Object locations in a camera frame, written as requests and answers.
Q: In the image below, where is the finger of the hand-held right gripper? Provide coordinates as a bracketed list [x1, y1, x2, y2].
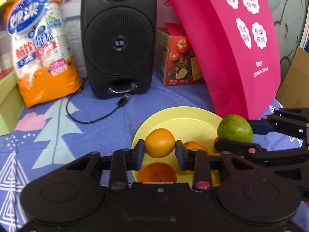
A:
[214, 138, 309, 182]
[248, 107, 309, 146]

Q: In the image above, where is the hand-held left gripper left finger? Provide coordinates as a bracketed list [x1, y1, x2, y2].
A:
[63, 139, 146, 192]

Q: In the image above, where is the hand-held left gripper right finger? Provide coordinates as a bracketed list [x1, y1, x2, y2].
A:
[175, 140, 261, 191]

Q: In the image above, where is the large orange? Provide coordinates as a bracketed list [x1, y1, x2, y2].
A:
[183, 141, 209, 154]

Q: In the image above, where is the green mango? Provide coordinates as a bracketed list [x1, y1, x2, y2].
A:
[217, 114, 254, 142]

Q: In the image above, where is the pale yellow-orange orange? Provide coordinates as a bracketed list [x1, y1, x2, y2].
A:
[144, 129, 175, 158]

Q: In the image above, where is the yellow plastic plate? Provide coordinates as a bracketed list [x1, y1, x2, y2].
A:
[132, 107, 224, 186]

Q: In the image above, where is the large cardboard box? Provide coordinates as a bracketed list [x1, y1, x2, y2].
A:
[275, 47, 309, 108]

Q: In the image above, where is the blue printed tablecloth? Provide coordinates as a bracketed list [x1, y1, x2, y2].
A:
[0, 72, 309, 223]

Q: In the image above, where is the pink tote bag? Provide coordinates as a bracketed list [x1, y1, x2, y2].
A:
[158, 0, 282, 120]

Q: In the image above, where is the red cracker box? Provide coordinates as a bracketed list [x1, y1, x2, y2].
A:
[153, 22, 206, 86]

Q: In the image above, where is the black speaker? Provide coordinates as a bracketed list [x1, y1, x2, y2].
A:
[80, 0, 157, 100]

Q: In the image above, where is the light green shoebox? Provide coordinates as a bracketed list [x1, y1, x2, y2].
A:
[0, 71, 26, 136]

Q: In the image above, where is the orange paper cup pack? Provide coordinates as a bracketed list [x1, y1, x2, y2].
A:
[3, 0, 84, 109]

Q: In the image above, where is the black speaker cable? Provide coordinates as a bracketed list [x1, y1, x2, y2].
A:
[66, 93, 132, 124]

